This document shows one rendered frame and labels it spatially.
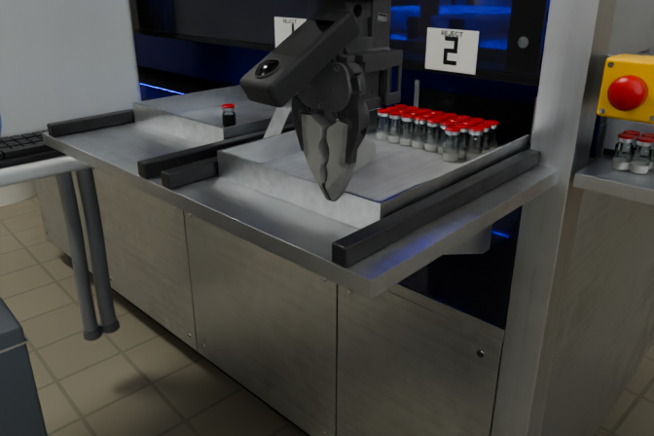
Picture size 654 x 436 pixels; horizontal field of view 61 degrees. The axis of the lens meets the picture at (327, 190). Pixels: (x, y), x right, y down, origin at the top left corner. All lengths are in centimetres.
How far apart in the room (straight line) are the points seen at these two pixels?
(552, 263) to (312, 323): 58
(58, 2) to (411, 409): 109
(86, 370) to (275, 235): 142
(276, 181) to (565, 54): 40
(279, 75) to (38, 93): 93
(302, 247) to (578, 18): 45
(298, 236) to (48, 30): 91
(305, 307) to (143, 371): 76
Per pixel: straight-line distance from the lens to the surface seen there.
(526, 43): 80
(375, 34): 56
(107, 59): 139
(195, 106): 110
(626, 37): 90
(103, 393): 182
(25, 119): 135
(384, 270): 50
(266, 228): 58
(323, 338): 124
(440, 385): 108
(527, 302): 90
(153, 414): 171
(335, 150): 54
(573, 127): 79
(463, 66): 84
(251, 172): 68
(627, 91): 73
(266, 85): 47
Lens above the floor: 112
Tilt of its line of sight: 21 degrees down
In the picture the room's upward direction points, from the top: straight up
